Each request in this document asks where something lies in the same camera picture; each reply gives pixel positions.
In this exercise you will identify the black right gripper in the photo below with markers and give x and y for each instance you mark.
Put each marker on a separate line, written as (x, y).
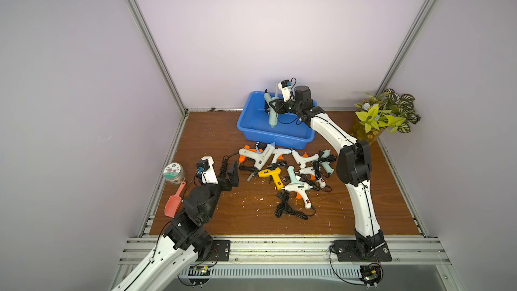
(277, 105)

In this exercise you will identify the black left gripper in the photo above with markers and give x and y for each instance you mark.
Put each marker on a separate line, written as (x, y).
(226, 186)

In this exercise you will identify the mint green glue gun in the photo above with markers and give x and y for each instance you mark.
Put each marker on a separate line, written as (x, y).
(271, 105)

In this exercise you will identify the large white glue gun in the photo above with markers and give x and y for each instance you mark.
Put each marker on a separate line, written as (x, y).
(261, 159)

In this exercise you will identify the white glue gun red switch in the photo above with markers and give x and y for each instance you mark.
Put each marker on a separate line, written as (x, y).
(301, 189)

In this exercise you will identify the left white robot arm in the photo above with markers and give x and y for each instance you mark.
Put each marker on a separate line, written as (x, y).
(184, 240)

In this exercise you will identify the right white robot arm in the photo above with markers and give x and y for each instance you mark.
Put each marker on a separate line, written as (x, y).
(354, 162)

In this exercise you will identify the blue plastic storage box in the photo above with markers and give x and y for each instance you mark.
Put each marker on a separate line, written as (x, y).
(289, 132)

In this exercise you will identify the yellow glue gun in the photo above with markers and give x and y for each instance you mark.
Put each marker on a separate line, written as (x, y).
(273, 174)

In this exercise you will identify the white orange glue gun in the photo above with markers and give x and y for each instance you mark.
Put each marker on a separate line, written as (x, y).
(304, 160)

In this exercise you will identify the mint glue gun centre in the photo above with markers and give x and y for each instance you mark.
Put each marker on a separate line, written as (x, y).
(294, 179)

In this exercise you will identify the mint glue gun right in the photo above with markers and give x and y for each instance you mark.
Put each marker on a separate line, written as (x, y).
(325, 160)

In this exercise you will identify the small white red glue gun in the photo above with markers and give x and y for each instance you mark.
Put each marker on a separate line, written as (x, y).
(315, 175)

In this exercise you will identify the glass jar floral lid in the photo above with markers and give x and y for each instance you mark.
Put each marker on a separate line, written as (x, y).
(174, 173)

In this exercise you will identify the pink plastic scoop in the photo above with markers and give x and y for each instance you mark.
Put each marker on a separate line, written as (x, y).
(174, 202)

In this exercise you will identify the potted green plant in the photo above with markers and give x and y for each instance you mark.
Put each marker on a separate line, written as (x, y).
(387, 111)

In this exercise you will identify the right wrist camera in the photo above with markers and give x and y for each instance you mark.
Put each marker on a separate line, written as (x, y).
(285, 87)

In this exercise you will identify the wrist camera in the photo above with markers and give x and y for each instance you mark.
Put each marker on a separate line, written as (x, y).
(205, 171)
(285, 87)

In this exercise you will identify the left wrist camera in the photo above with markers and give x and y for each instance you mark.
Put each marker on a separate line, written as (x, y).
(205, 171)

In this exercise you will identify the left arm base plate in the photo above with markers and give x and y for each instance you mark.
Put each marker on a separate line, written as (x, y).
(219, 250)

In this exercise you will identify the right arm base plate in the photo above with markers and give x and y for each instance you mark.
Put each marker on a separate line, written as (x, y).
(352, 251)

